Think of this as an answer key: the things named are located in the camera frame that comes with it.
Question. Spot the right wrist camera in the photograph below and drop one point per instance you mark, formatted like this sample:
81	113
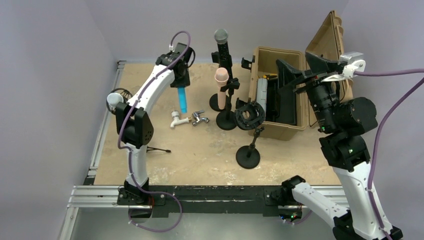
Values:
352	62

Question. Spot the white plastic faucet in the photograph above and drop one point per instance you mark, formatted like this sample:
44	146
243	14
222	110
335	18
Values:
176	120

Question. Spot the chrome metal faucet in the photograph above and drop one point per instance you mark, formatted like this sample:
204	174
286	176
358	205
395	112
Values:
197	118

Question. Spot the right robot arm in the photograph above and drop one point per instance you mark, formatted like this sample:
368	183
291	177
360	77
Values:
344	148

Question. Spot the white microphone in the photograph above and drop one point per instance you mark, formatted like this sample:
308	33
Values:
113	99

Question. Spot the pink microphone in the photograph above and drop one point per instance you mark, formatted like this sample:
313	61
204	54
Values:
221	77

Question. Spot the grey plastic box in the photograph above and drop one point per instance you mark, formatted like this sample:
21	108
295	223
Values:
261	92

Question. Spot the black tray insert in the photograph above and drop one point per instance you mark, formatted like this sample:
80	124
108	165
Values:
280	104

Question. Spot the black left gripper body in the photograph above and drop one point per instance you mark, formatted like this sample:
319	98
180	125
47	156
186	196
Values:
182	81

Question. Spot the black tripod shock mount stand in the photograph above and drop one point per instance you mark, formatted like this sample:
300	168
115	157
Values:
124	96

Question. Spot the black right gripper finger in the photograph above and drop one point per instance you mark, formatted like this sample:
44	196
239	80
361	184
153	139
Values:
317	64
288	76

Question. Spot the black clip stand pink mic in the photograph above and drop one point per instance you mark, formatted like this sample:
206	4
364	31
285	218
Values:
225	120

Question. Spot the black glitter microphone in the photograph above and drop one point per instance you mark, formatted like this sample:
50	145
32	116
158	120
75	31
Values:
222	56

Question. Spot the black stand glitter mic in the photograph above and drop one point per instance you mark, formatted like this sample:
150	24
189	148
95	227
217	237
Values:
213	102

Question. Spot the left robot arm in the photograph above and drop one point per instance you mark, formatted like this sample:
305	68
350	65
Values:
136	185

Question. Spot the tan plastic tool case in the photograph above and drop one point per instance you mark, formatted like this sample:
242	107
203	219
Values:
327	42

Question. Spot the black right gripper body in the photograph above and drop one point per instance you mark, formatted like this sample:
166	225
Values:
312	82

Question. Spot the blue microphone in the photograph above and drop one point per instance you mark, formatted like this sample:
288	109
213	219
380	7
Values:
182	98

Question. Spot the yellow black screwdriver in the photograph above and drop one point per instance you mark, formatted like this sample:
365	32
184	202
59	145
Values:
270	76

